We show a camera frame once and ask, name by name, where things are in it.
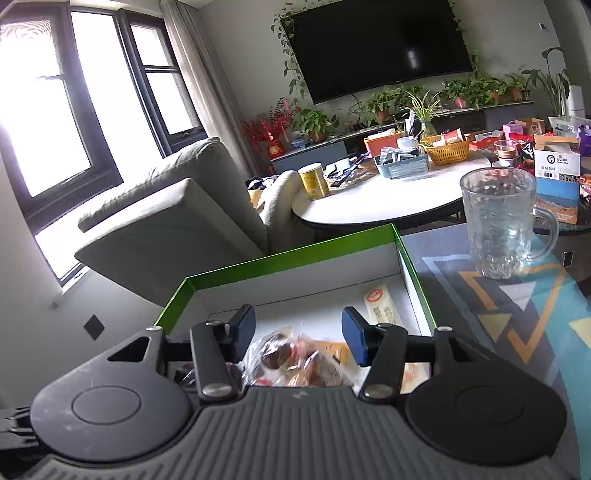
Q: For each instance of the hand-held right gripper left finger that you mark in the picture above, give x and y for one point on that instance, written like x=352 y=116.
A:
x=244 y=330

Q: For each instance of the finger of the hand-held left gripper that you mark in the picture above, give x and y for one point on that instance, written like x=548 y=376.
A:
x=14 y=422

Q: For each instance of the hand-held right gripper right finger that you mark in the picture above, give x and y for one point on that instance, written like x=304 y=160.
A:
x=353 y=337

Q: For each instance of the beige stick snack packet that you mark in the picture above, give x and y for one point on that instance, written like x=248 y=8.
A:
x=381 y=300

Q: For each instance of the clear bag of round snacks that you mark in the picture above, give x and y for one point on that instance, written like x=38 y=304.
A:
x=286 y=360

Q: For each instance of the long beige red-print packet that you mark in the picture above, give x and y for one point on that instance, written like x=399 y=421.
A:
x=415 y=376

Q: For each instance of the black snack packet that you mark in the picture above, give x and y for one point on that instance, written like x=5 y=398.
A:
x=187 y=376

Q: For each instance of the green cardboard box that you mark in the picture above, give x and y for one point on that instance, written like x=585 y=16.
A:
x=300 y=277

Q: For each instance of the grey armchair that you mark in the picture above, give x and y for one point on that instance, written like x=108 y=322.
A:
x=175 y=221

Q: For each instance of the pile of clothes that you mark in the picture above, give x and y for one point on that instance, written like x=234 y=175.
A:
x=261 y=191

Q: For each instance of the round white table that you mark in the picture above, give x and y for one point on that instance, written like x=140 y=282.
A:
x=392 y=198

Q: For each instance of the yellow can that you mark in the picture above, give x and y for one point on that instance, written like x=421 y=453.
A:
x=314 y=182

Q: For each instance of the dark chopsticks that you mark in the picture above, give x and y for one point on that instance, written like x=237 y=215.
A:
x=351 y=170

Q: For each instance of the blue plastic basket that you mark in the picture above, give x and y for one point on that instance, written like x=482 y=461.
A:
x=401 y=168

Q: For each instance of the glass mug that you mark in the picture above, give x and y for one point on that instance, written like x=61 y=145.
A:
x=498 y=221

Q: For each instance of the orange box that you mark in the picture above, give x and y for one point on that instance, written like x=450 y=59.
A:
x=381 y=145

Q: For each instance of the red flower arrangement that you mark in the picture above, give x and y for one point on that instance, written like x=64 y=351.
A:
x=272 y=129

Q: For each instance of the yellow woven basket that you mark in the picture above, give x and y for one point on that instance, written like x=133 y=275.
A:
x=448 y=152

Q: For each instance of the large dark framed window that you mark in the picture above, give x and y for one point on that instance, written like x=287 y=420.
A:
x=92 y=180

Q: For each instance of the potted pothos plant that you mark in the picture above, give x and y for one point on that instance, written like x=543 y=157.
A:
x=392 y=101
x=314 y=122
x=475 y=90

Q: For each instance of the orange cup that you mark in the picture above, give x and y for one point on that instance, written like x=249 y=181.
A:
x=501 y=164

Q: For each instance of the spider plant in vase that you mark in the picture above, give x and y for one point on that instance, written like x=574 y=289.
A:
x=425 y=113

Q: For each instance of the red box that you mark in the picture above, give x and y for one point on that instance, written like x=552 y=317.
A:
x=487 y=138

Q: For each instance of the beige curtain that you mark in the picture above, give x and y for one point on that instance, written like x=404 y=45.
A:
x=207 y=92

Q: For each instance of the clear plastic cup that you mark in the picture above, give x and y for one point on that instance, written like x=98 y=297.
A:
x=505 y=150

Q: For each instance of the dark round side table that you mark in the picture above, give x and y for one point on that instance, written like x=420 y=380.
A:
x=572 y=230

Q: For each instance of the white box with dark label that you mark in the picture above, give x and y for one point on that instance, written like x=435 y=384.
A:
x=556 y=184

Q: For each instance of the narrow dark framed window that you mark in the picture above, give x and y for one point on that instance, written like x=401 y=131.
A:
x=138 y=92

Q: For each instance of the pink gift bag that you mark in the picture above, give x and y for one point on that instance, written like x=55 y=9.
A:
x=513 y=130

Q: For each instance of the trailing vine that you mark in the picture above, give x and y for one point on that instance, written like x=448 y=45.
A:
x=291 y=69

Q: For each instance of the grey television cabinet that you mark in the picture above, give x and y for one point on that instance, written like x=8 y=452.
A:
x=498 y=115

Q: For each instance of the brown paper bag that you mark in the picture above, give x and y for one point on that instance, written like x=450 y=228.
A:
x=533 y=125

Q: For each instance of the small potted plant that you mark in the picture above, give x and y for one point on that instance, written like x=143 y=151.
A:
x=516 y=87

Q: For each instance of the purple gift bag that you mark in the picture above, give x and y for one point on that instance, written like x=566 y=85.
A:
x=585 y=138

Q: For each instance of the tall leafy plant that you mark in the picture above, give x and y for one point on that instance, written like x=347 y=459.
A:
x=551 y=81

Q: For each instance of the white air purifier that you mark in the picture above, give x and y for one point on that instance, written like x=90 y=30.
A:
x=577 y=101

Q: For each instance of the dark wall socket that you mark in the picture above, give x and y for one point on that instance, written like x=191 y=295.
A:
x=93 y=326

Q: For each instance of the wall-mounted television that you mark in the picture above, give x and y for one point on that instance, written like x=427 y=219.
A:
x=378 y=46

